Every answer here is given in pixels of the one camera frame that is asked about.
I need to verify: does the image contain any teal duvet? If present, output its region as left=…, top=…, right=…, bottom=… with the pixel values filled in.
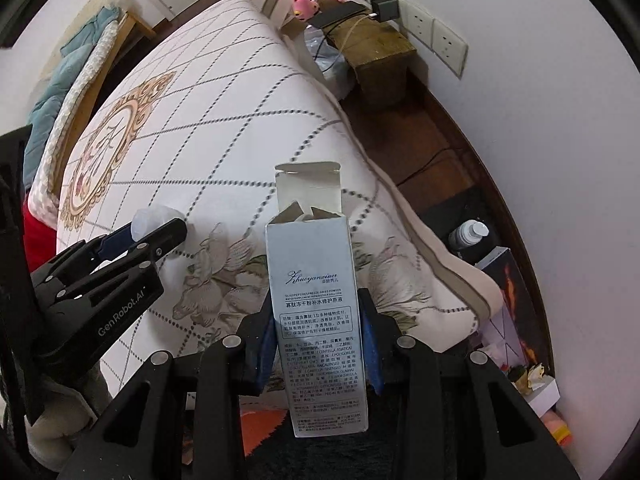
left=23, top=6, right=122, bottom=190

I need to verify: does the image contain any white bottle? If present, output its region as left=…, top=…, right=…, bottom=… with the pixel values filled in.
left=448, top=220, right=489, bottom=252

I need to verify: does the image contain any pink checkered bed sheet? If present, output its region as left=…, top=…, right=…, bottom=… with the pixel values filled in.
left=27, top=21, right=119, bottom=230

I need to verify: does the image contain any white cosmetic carton box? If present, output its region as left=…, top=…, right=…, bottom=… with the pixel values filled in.
left=265, top=162, right=369, bottom=438

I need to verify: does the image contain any brown wooden box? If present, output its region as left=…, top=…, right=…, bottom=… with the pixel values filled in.
left=323, top=14, right=416, bottom=107

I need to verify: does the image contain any red blanket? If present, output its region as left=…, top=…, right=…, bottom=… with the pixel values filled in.
left=22, top=200, right=56, bottom=272

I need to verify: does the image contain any black power adapter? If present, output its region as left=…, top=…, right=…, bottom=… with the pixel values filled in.
left=370, top=0, right=400, bottom=23

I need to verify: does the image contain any white wall socket strip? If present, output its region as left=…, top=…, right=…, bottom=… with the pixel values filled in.
left=366, top=0, right=469, bottom=78

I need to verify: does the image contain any white patterned tablecloth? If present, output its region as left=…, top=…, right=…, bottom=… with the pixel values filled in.
left=56, top=0, right=503, bottom=392

